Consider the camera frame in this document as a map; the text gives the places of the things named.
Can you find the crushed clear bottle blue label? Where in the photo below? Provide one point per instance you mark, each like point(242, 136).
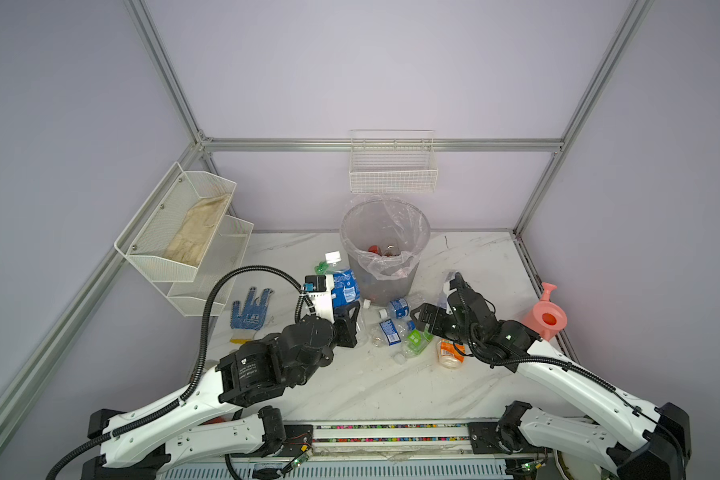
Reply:
point(345, 290)

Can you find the small bottle blue cap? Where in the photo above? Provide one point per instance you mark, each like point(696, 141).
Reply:
point(390, 332)

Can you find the green label clear bottle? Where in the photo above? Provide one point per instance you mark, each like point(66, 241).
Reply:
point(413, 345)

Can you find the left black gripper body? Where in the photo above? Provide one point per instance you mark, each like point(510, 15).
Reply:
point(342, 333)

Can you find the green crushed plastic bottle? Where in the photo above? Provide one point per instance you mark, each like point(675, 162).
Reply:
point(321, 268)

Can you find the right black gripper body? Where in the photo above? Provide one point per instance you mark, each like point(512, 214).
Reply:
point(444, 324)

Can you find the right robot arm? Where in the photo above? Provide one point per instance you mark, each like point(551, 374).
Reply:
point(623, 434)

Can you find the white mesh shelf tray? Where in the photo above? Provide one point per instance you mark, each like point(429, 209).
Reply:
point(144, 243)
point(225, 253)

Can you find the clear plastic bin liner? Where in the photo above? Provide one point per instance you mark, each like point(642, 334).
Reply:
point(390, 240)

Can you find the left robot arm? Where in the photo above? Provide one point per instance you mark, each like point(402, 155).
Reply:
point(224, 409)

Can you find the tall clear bottle white cap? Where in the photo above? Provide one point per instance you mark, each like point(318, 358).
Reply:
point(445, 292)

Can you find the white mesh upper shelf tray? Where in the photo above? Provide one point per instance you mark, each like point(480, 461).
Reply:
point(144, 243)

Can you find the white wire wall basket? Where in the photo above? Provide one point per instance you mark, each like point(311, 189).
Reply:
point(392, 161)

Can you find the white mesh lower shelf tray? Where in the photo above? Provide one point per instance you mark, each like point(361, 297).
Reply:
point(225, 253)

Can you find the pink plastic watering can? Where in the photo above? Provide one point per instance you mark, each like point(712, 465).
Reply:
point(545, 317)

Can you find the beige cloth in tray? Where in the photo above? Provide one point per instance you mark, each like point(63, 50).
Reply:
point(190, 243)

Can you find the blue dotted work glove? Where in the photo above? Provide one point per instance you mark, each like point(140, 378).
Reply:
point(248, 317)

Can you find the grey mesh waste bin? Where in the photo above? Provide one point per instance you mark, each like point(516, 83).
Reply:
point(384, 264)

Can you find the orange label bottle gold cap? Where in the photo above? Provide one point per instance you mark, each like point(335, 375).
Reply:
point(448, 356)

